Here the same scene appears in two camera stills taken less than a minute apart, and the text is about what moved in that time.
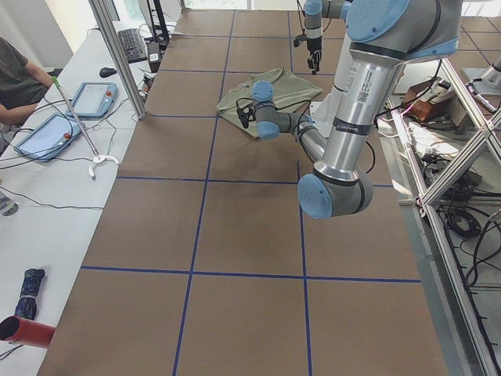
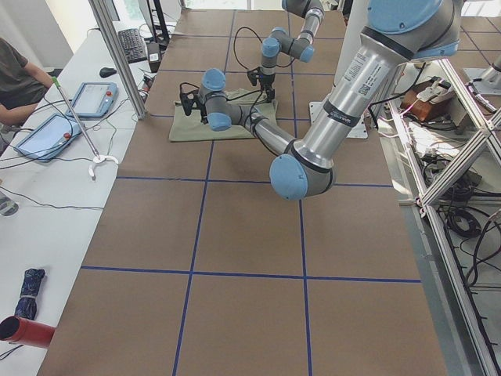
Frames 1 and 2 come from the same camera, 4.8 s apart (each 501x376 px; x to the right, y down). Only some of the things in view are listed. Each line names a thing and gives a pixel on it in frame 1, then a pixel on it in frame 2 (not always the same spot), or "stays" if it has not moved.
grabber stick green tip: [99, 158] stays
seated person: [21, 84] stays
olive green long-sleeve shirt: [290, 91] to [191, 127]
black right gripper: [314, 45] to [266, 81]
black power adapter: [154, 56] stays
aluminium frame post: [106, 22] stays
